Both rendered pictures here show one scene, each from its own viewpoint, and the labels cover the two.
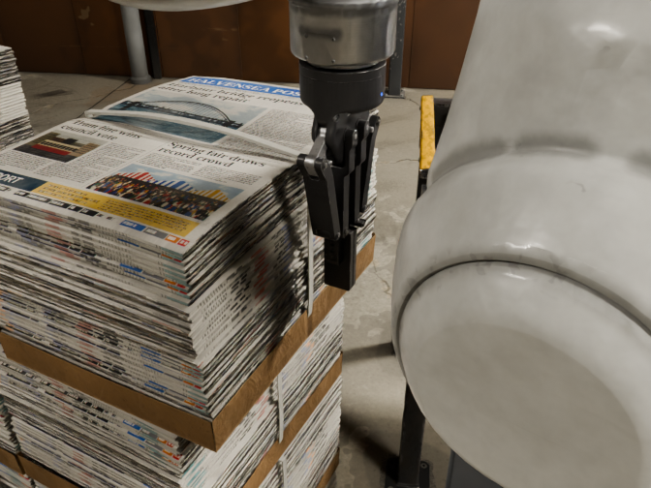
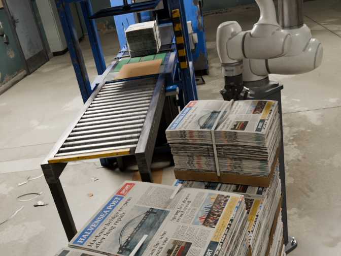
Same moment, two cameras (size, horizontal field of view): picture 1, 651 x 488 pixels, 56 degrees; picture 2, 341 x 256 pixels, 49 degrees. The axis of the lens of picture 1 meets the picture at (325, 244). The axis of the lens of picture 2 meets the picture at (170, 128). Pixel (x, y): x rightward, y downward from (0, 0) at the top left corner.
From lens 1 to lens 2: 1.73 m
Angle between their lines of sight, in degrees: 77
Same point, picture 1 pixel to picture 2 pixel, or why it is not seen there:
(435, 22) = not seen: outside the picture
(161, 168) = (246, 110)
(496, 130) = (307, 41)
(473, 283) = (318, 48)
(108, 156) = (242, 118)
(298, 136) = (219, 103)
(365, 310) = not seen: outside the picture
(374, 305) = not seen: outside the picture
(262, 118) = (209, 108)
